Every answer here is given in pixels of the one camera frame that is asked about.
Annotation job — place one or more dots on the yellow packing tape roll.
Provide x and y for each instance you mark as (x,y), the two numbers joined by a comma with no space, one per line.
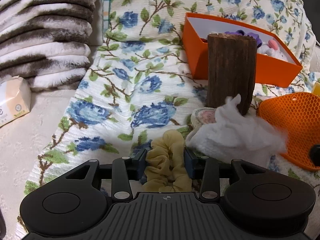
(316,89)

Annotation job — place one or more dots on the floral blue bedspread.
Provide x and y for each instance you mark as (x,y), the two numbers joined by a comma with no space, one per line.
(140,84)

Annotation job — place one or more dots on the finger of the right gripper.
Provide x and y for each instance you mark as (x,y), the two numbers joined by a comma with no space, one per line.
(314,155)

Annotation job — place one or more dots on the beige tissue pack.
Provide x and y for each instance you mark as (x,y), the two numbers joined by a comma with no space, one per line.
(15,98)

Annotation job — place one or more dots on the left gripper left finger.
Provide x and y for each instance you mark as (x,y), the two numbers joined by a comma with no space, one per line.
(124,170)

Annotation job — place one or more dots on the orange cardboard box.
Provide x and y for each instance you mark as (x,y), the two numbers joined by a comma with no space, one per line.
(269,71)

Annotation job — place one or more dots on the brown wooden block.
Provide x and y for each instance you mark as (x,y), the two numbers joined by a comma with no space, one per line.
(231,69)

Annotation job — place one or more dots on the orange silicone honeycomb mat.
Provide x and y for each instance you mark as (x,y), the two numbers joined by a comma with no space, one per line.
(296,114)

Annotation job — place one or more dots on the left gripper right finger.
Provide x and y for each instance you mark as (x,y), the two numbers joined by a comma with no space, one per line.
(206,171)

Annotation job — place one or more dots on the purple fleece cloth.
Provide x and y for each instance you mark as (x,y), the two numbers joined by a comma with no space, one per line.
(242,33)

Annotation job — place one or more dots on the yellow fabric scrunchie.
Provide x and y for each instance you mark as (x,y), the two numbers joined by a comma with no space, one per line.
(166,171)

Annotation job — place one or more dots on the white knit cloth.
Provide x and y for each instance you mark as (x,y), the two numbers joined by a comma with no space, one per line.
(234,136)

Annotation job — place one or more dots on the white plush cat toy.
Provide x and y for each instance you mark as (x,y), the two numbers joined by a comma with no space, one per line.
(271,49)

